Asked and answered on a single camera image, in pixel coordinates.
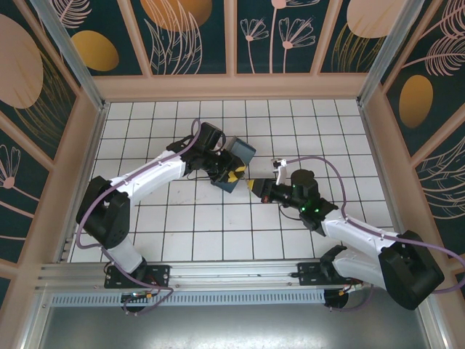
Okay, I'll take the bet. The dark blue tin box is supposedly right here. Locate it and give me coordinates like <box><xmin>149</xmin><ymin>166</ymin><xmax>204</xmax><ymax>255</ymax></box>
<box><xmin>209</xmin><ymin>135</ymin><xmax>257</xmax><ymax>194</ymax></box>

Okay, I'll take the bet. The aluminium extrusion beam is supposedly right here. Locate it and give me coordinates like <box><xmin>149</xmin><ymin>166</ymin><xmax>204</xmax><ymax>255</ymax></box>
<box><xmin>34</xmin><ymin>257</ymin><xmax>433</xmax><ymax>292</ymax></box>

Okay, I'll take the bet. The grey metal sheet panel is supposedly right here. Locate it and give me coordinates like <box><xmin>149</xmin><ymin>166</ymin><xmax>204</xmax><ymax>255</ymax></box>
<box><xmin>21</xmin><ymin>305</ymin><xmax>451</xmax><ymax>349</ymax></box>

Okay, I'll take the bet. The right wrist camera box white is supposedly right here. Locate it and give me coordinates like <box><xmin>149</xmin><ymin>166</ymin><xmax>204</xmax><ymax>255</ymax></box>
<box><xmin>270</xmin><ymin>158</ymin><xmax>288</xmax><ymax>186</ymax></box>

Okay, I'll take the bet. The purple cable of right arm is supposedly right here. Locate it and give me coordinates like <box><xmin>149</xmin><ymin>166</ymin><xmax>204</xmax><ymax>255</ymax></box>
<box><xmin>285</xmin><ymin>155</ymin><xmax>465</xmax><ymax>313</ymax></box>

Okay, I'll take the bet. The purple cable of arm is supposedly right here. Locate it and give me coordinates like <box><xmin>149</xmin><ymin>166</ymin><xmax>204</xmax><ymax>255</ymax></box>
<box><xmin>285</xmin><ymin>155</ymin><xmax>465</xmax><ymax>313</ymax></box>
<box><xmin>74</xmin><ymin>118</ymin><xmax>179</xmax><ymax>316</ymax></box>

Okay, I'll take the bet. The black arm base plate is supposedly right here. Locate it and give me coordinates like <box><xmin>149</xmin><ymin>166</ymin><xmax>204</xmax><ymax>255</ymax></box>
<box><xmin>296</xmin><ymin>260</ymin><xmax>364</xmax><ymax>290</ymax></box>
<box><xmin>104</xmin><ymin>264</ymin><xmax>171</xmax><ymax>290</ymax></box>

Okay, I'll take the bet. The grey slotted cable duct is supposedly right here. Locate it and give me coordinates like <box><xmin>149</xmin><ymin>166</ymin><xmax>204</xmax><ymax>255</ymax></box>
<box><xmin>50</xmin><ymin>289</ymin><xmax>328</xmax><ymax>307</ymax></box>

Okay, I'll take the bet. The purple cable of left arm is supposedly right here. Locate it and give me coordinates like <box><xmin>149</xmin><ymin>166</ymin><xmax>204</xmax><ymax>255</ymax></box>
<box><xmin>74</xmin><ymin>118</ymin><xmax>179</xmax><ymax>316</ymax></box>

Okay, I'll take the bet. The aluminium corner post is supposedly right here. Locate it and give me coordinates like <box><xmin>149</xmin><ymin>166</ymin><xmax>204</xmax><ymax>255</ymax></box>
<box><xmin>357</xmin><ymin>0</ymin><xmax>432</xmax><ymax>107</ymax></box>
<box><xmin>31</xmin><ymin>0</ymin><xmax>110</xmax><ymax>113</ymax></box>

